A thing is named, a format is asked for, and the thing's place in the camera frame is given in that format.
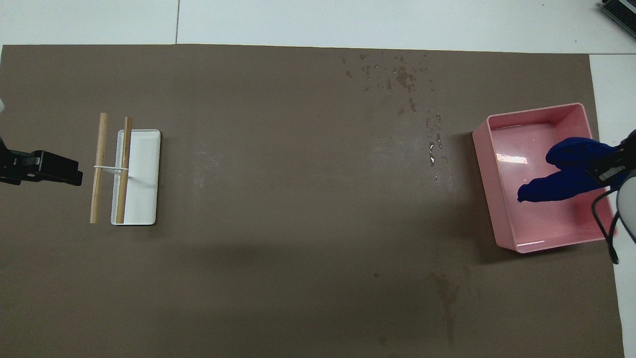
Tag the dark blue towel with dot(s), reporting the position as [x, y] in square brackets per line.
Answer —
[566, 179]

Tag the pink plastic bin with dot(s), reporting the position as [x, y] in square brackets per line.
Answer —
[526, 144]

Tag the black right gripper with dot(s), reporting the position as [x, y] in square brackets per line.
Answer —
[627, 161]

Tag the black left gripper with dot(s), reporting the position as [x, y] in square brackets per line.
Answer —
[17, 169]

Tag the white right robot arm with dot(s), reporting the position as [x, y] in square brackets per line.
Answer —
[628, 209]

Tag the brown paper table mat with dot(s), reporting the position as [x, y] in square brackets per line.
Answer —
[298, 223]

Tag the wooden rack rod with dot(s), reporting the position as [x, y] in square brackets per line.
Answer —
[123, 164]
[99, 149]

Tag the grey ribbed device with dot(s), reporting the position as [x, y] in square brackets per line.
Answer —
[621, 11]

